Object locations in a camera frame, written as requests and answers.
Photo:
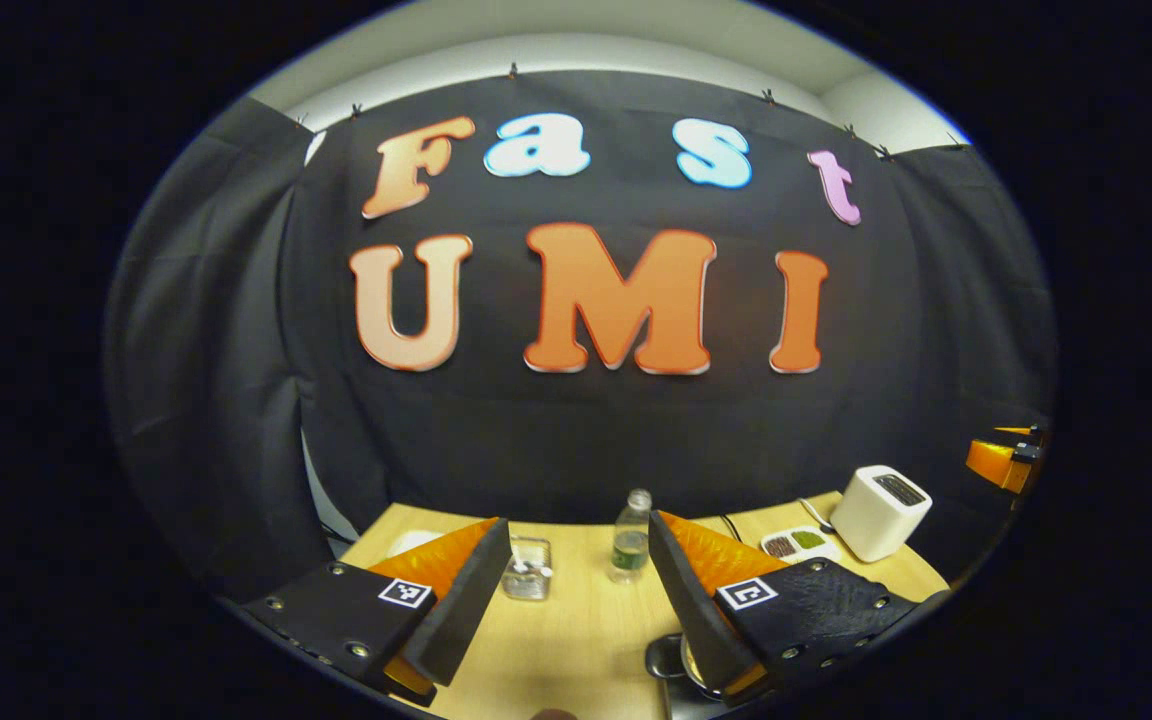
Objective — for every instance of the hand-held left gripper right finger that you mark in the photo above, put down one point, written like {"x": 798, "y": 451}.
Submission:
{"x": 691, "y": 620}

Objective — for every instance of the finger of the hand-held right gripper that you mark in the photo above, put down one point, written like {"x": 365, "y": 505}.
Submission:
{"x": 1028, "y": 436}
{"x": 996, "y": 465}

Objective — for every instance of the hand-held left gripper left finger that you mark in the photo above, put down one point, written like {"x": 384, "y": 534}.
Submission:
{"x": 466, "y": 620}

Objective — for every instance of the white sandwich plate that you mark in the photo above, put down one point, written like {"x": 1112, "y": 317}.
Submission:
{"x": 411, "y": 543}

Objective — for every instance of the clear plastic water bottle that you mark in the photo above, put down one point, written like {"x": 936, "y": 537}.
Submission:
{"x": 631, "y": 545}

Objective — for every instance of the white seasoning dish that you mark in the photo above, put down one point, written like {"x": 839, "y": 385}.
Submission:
{"x": 796, "y": 543}

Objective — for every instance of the white toaster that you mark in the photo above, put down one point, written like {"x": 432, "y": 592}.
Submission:
{"x": 876, "y": 520}

